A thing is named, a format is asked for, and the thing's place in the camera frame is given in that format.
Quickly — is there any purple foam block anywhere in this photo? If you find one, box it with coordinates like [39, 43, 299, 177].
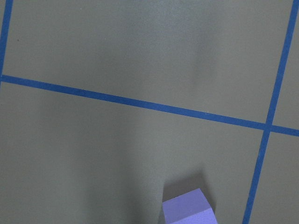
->
[162, 189, 217, 224]

